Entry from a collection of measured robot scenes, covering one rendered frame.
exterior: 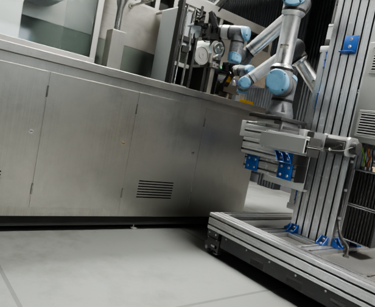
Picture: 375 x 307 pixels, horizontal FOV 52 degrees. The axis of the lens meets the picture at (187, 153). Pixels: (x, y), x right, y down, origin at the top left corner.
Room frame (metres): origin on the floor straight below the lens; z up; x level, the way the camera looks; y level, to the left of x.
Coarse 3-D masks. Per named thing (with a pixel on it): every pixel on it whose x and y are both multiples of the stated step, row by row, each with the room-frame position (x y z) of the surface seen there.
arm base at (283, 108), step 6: (270, 102) 2.08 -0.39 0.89; (276, 102) 2.04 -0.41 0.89; (282, 102) 2.03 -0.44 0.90; (288, 102) 2.03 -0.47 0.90; (270, 108) 2.05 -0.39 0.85; (276, 108) 2.03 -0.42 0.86; (282, 108) 2.03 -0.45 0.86; (288, 108) 2.03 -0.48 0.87; (270, 114) 2.04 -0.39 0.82; (276, 114) 2.02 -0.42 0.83; (282, 114) 2.01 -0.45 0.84; (288, 114) 2.02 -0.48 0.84
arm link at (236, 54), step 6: (234, 42) 2.05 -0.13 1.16; (240, 42) 2.05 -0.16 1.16; (234, 48) 2.05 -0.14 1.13; (240, 48) 2.05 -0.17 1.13; (228, 54) 2.07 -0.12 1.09; (234, 54) 2.04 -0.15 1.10; (240, 54) 2.06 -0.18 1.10; (246, 54) 2.13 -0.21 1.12; (228, 60) 2.07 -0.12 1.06; (234, 60) 2.05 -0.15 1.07; (240, 60) 2.07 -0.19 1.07
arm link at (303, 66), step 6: (306, 54) 2.52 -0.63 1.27; (294, 60) 2.52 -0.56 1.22; (300, 60) 2.50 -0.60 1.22; (306, 60) 2.52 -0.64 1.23; (300, 66) 2.52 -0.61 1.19; (306, 66) 2.51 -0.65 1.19; (300, 72) 2.54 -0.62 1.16; (306, 72) 2.51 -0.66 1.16; (312, 72) 2.51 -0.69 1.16; (306, 78) 2.52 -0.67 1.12; (312, 78) 2.50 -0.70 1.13; (312, 84) 2.51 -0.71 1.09; (312, 90) 2.52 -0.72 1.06
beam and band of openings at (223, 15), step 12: (132, 0) 2.70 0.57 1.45; (144, 0) 2.84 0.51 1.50; (156, 0) 2.81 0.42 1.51; (168, 0) 2.95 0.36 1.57; (192, 0) 2.99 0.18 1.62; (192, 12) 3.01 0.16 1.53; (204, 12) 3.10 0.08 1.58; (216, 12) 3.14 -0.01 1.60; (228, 12) 3.22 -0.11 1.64; (228, 24) 3.32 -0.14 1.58; (240, 24) 3.31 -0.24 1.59; (252, 24) 3.39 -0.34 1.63; (252, 36) 3.51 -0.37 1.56; (264, 48) 3.59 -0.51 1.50
